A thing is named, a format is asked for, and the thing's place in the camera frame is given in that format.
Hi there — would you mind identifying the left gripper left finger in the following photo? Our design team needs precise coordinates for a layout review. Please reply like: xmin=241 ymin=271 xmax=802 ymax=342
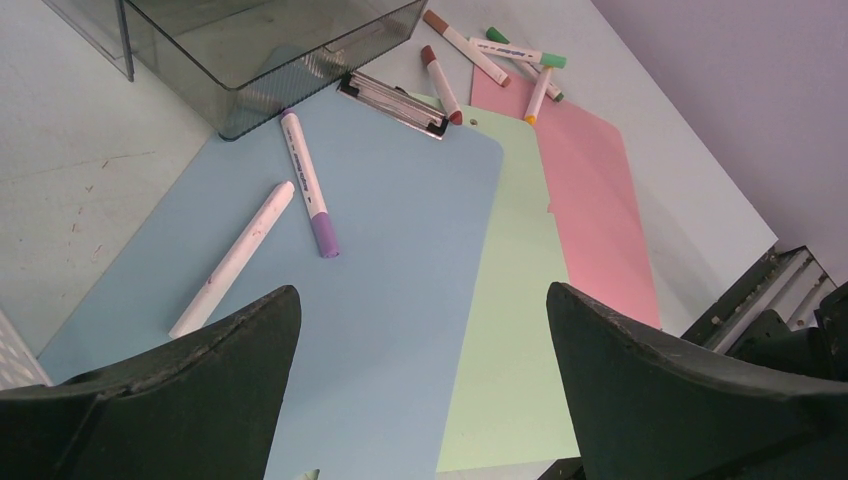
xmin=1 ymin=286 xmax=301 ymax=479

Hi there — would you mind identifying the pink clipboard sheet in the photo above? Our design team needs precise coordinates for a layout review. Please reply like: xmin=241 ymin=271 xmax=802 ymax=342
xmin=468 ymin=70 xmax=660 ymax=335

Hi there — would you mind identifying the green clipboard sheet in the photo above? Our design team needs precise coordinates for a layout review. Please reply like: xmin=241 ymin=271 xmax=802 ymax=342
xmin=294 ymin=92 xmax=583 ymax=480

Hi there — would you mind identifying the brown cap marker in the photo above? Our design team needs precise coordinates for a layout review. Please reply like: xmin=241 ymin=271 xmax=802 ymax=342
xmin=423 ymin=9 xmax=511 ymax=88

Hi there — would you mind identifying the dark red cap marker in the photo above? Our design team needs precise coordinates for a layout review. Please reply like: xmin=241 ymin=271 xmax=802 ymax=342
xmin=420 ymin=45 xmax=463 ymax=125

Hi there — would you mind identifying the purple cap marker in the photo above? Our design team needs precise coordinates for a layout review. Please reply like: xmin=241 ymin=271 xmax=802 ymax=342
xmin=280 ymin=109 xmax=340 ymax=259

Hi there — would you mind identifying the light green cap marker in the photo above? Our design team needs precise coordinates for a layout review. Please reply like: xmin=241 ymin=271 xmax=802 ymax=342
xmin=469 ymin=37 xmax=567 ymax=69

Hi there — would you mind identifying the blue clipboard sheet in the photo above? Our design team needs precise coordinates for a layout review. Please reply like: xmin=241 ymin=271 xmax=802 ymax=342
xmin=39 ymin=87 xmax=503 ymax=479

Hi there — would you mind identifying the metal clipboard clip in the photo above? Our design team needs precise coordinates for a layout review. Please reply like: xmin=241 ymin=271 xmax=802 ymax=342
xmin=337 ymin=71 xmax=449 ymax=140

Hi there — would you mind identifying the white plastic file rack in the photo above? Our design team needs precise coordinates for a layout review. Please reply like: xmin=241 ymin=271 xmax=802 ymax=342
xmin=0 ymin=312 xmax=53 ymax=390

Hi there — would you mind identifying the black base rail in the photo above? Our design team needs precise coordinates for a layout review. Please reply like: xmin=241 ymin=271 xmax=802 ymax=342
xmin=681 ymin=247 xmax=837 ymax=354

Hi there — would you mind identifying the plain white marker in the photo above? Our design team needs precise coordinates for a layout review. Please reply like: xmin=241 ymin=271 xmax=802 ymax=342
xmin=168 ymin=181 xmax=295 ymax=339

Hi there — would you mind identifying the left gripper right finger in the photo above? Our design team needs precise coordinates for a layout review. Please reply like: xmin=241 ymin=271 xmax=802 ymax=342
xmin=546 ymin=282 xmax=847 ymax=479

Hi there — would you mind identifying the clear plastic drawer box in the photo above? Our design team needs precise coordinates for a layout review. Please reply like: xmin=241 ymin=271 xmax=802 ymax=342
xmin=48 ymin=0 xmax=426 ymax=141

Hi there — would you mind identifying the orange cap marker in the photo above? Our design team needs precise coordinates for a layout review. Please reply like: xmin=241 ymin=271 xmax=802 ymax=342
xmin=524 ymin=66 xmax=554 ymax=125

